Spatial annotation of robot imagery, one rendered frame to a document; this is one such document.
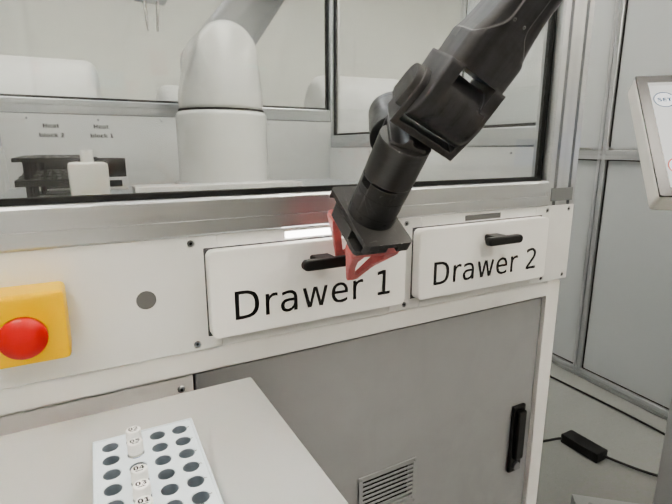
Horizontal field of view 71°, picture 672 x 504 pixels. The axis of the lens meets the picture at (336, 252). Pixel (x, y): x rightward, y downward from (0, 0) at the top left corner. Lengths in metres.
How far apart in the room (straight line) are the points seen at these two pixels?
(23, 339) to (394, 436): 0.58
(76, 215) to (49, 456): 0.24
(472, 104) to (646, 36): 1.87
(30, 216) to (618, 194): 2.12
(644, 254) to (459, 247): 1.55
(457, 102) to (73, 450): 0.49
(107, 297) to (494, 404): 0.72
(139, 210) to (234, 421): 0.25
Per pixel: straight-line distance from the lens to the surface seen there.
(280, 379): 0.69
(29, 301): 0.54
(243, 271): 0.59
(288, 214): 0.61
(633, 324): 2.33
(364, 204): 0.52
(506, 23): 0.47
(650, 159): 1.11
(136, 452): 0.45
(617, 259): 2.32
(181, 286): 0.59
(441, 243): 0.74
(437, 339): 0.83
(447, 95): 0.46
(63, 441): 0.58
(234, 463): 0.49
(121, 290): 0.58
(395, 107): 0.48
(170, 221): 0.58
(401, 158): 0.48
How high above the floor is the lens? 1.05
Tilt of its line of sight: 12 degrees down
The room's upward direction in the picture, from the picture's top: straight up
